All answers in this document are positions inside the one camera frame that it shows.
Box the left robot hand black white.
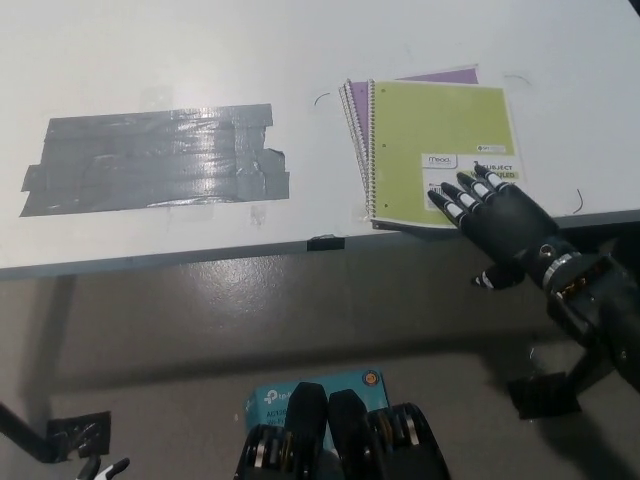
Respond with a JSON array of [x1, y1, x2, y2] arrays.
[[77, 455, 132, 480]]

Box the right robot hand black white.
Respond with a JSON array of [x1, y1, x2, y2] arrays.
[[427, 164, 586, 291]]

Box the green spiral notebook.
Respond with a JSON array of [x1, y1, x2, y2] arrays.
[[367, 78, 529, 232]]

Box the purple spiral notebook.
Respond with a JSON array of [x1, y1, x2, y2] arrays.
[[338, 63, 480, 197]]

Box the black robot body blocks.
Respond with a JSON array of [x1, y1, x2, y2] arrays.
[[233, 382, 451, 480]]

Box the teal router box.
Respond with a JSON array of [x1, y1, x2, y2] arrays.
[[244, 368, 390, 446]]

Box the small black tape piece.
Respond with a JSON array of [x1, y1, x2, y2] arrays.
[[307, 233, 347, 251]]

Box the grey duct tape patch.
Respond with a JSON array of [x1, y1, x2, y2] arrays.
[[18, 103, 292, 219]]

